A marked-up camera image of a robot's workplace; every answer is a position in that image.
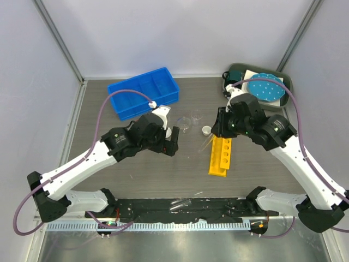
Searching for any blue plastic divided bin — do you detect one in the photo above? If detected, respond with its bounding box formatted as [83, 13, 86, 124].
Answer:
[107, 67, 179, 121]

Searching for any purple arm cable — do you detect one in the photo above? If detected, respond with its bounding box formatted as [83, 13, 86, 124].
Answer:
[231, 78, 349, 197]
[13, 89, 158, 236]

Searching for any tall clear glass beaker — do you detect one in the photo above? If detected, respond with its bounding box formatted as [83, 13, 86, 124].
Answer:
[191, 109, 202, 126]

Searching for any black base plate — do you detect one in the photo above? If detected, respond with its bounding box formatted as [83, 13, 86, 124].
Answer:
[93, 198, 279, 224]

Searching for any grey-green plastic tray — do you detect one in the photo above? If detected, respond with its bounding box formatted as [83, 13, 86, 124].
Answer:
[222, 63, 293, 111]

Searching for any small white ceramic crucible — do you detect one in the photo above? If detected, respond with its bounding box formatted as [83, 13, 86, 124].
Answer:
[202, 126, 212, 136]

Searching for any dark green mug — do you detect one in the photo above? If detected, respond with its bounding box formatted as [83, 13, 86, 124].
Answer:
[222, 70, 244, 89]

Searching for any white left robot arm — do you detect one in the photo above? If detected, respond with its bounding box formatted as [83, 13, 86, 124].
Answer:
[27, 105, 179, 223]

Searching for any yellow test tube rack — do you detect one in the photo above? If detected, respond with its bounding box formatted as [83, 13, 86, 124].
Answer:
[208, 136, 232, 177]

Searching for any blue polka dot plate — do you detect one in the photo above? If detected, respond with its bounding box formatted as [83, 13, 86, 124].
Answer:
[246, 73, 286, 102]

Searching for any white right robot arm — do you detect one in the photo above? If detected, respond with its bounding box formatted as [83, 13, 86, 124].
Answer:
[212, 85, 348, 233]

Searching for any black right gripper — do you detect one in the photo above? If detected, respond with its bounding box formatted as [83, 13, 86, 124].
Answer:
[212, 106, 251, 139]

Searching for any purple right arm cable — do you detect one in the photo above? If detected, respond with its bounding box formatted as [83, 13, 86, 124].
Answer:
[231, 78, 349, 197]

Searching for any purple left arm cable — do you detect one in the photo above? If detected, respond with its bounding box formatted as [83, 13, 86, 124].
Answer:
[13, 89, 158, 236]

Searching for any white slotted cable duct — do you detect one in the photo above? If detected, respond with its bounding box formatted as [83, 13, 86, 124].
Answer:
[46, 219, 250, 232]

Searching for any white ceramic evaporating dish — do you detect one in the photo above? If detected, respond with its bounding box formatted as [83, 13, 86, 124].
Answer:
[165, 127, 172, 139]

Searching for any clear glass test tube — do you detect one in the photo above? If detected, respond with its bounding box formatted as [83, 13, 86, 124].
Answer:
[198, 134, 214, 152]
[169, 199, 191, 212]

